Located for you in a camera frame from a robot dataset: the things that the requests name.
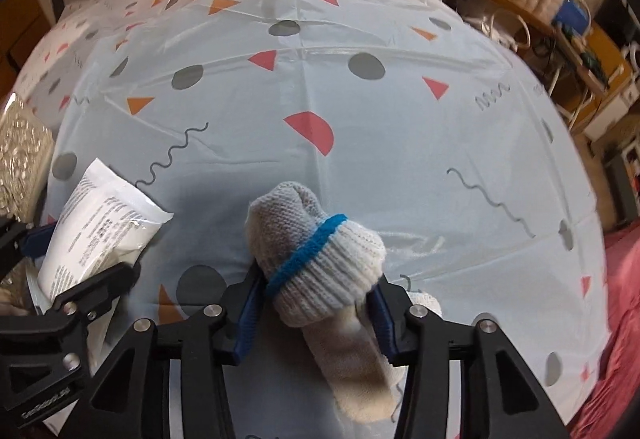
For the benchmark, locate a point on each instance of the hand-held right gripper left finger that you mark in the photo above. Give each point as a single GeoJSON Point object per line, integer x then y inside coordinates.
{"type": "Point", "coordinates": [247, 319]}

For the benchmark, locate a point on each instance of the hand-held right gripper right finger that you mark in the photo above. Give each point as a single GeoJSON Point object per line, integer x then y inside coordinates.
{"type": "Point", "coordinates": [386, 326]}

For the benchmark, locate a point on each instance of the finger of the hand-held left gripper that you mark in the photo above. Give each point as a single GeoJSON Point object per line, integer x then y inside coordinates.
{"type": "Point", "coordinates": [35, 241]}
{"type": "Point", "coordinates": [95, 289]}

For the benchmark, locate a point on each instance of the white plastic packet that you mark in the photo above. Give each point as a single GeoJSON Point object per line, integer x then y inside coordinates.
{"type": "Point", "coordinates": [100, 219]}

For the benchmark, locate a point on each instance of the white sock blue stripe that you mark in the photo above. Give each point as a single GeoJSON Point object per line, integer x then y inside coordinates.
{"type": "Point", "coordinates": [320, 259]}

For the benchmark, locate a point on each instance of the gold ornate tissue box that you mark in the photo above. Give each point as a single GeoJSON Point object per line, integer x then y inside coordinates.
{"type": "Point", "coordinates": [20, 159]}

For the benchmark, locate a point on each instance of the orange wardrobe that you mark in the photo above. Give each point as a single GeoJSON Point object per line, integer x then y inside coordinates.
{"type": "Point", "coordinates": [22, 34]}

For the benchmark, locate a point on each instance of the pink fluffy blanket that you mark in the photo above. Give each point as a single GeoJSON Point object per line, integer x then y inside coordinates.
{"type": "Point", "coordinates": [615, 344]}

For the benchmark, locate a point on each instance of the grey low shelf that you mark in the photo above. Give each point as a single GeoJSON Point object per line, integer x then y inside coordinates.
{"type": "Point", "coordinates": [622, 189]}

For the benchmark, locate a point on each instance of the white cabinet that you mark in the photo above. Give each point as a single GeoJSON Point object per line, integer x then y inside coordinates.
{"type": "Point", "coordinates": [612, 116]}

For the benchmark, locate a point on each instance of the white tote bag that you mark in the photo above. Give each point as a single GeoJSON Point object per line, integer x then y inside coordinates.
{"type": "Point", "coordinates": [502, 31]}

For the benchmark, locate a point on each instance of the wooden board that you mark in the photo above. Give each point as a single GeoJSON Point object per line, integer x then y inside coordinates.
{"type": "Point", "coordinates": [607, 74]}

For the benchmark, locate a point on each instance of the round tray with tools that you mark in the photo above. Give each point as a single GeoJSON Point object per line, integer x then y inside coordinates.
{"type": "Point", "coordinates": [587, 54]}

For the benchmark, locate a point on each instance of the blue chair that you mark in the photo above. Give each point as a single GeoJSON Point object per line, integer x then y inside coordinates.
{"type": "Point", "coordinates": [572, 14]}

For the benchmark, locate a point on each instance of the black television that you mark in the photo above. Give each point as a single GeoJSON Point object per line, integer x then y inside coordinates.
{"type": "Point", "coordinates": [612, 19]}

